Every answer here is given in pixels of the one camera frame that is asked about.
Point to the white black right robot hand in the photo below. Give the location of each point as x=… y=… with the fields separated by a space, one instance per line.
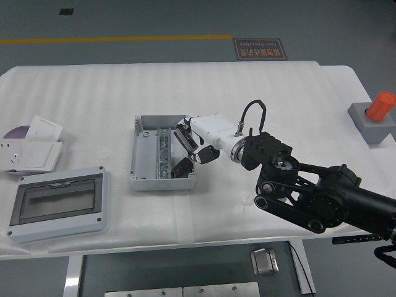
x=213 y=127

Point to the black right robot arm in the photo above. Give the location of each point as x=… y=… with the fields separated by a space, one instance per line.
x=325 y=201

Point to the grey open junction box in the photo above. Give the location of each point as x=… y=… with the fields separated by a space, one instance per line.
x=145 y=154

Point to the grey box with clear cover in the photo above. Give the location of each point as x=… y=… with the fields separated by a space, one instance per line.
x=62 y=230

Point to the white foam mat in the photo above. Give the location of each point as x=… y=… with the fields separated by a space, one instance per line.
x=216 y=92

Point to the black floor sign orange text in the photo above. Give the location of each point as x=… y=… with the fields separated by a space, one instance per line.
x=260 y=49

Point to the metal floor pedal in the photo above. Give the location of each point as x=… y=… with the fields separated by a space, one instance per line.
x=263 y=263

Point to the grey block holder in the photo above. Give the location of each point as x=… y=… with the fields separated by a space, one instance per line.
x=374 y=133

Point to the metal floor plate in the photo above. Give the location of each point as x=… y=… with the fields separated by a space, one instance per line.
x=143 y=293
x=221 y=290

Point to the white table leg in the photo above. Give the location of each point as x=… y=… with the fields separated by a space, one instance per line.
x=304 y=266
x=72 y=275

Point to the orange cylinder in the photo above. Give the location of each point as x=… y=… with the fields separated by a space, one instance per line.
x=380 y=106

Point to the black table control panel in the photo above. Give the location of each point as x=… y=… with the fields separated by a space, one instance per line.
x=343 y=240

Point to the black floor hatch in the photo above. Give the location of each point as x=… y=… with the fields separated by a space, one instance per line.
x=66 y=11

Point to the purple disc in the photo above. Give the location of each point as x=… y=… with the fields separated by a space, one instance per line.
x=17 y=133

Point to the white socket panel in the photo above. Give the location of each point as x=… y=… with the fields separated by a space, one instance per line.
x=12 y=153

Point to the metal mounting rail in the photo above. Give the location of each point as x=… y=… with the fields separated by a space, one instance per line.
x=164 y=154

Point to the white switch panel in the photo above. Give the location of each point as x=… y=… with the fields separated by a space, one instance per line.
x=43 y=128
x=40 y=154

